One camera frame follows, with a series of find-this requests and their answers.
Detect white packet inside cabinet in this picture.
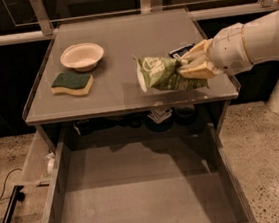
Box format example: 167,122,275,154
147,108,172,124

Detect green jalapeno chip bag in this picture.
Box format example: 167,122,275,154
135,56,208,92

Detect blue snack packet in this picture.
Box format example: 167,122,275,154
168,43,194,59

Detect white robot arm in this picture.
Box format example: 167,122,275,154
177,10,279,79

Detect black cable on floor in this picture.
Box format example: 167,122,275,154
0,167,27,204

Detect dark bowl inside cabinet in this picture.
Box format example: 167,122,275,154
173,107,198,126

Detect metal window rail frame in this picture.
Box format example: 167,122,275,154
0,0,279,47

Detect green and yellow sponge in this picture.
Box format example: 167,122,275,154
50,72,94,97

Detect grey cabinet table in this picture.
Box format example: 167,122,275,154
23,9,240,138

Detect white paper bowl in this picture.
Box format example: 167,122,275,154
60,43,104,72

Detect black stand leg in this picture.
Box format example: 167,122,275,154
2,185,25,223

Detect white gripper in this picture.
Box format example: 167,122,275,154
177,23,253,80

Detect open grey top drawer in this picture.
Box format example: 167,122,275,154
42,126,257,223

